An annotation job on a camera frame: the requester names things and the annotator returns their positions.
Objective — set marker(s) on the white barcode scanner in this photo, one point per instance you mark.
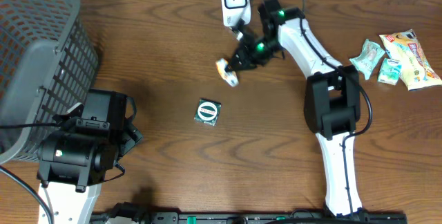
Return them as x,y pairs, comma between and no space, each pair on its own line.
235,10

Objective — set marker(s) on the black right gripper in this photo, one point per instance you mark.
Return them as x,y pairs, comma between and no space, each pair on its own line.
245,60

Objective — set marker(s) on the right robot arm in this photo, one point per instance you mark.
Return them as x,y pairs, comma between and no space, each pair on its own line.
333,95

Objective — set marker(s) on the grey plastic mesh basket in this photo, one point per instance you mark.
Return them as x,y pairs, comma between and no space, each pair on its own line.
48,64

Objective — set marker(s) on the orange tissue pack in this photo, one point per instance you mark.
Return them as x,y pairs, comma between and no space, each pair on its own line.
229,77

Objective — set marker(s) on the teal wet wipes pack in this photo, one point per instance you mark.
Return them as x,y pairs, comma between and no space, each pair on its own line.
367,61

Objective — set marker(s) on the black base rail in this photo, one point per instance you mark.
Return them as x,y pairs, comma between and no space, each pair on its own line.
134,214

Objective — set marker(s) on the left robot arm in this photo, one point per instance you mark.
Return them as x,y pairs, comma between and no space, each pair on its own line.
91,139

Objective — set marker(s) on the small teal tissue pack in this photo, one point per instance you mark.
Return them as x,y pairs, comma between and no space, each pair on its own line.
390,71

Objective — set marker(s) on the large yellow wet wipes pack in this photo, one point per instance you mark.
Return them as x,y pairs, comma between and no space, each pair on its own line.
416,72

